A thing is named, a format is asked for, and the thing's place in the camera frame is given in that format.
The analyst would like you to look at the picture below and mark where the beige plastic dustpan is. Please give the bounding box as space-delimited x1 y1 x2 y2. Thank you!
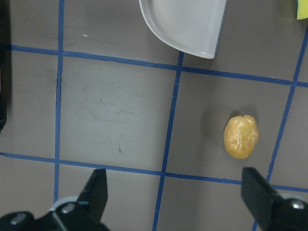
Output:
139 0 228 59

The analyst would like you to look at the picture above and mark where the yellow toy potato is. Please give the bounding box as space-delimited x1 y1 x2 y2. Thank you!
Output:
223 115 259 159

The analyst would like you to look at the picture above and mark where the yellow green sponge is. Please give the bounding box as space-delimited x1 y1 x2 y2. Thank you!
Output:
296 0 308 20

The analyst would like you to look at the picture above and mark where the black bag lined bin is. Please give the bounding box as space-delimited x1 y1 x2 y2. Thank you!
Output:
0 0 12 131

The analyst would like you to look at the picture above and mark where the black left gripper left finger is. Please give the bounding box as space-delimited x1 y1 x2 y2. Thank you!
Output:
77 169 108 221

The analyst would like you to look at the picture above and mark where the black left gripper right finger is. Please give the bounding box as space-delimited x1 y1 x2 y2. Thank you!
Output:
241 167 283 231

